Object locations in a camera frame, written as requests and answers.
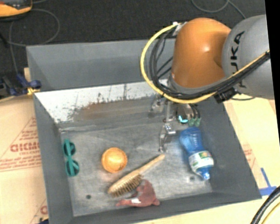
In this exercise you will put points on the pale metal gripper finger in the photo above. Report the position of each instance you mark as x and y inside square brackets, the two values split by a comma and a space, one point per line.
[155, 107]
[168, 129]

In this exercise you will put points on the blue plastic bottle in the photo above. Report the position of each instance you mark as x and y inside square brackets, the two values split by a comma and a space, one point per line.
[196, 150]

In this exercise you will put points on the grey metal bin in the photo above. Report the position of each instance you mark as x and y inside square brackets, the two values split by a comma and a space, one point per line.
[133, 139]

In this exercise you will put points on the orange ball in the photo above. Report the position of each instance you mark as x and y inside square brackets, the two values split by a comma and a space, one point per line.
[114, 160]

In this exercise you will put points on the wooden hairbrush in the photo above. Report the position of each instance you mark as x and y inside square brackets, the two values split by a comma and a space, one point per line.
[127, 181]

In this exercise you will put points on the red-brown toy animal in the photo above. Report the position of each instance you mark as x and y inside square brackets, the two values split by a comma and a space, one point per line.
[146, 195]

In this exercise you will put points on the green sunglasses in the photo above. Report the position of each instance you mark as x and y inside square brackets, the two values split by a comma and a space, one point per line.
[71, 163]

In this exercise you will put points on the brown cardboard board red print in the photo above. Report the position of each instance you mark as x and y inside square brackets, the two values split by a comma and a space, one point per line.
[15, 159]

